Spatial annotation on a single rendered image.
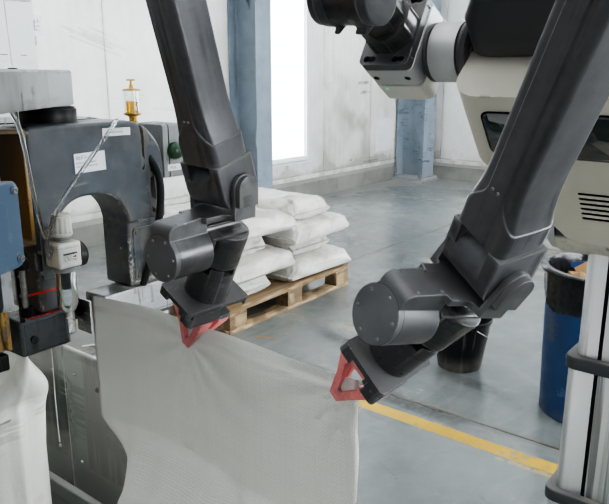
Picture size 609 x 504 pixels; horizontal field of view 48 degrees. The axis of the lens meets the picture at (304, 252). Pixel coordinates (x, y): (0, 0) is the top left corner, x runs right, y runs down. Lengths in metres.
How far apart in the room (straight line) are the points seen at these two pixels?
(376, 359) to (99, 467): 1.29
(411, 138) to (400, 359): 8.97
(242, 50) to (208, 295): 6.22
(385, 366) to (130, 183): 0.59
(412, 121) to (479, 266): 9.00
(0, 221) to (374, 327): 0.39
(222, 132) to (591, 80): 0.43
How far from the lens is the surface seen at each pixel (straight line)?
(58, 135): 1.07
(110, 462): 1.86
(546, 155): 0.56
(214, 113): 0.80
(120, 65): 6.19
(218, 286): 0.88
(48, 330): 1.10
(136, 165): 1.15
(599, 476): 1.34
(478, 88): 1.02
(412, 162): 9.66
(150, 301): 1.21
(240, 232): 0.85
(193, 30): 0.78
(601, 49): 0.52
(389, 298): 0.61
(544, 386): 3.16
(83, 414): 1.89
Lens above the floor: 1.41
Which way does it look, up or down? 15 degrees down
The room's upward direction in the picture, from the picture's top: straight up
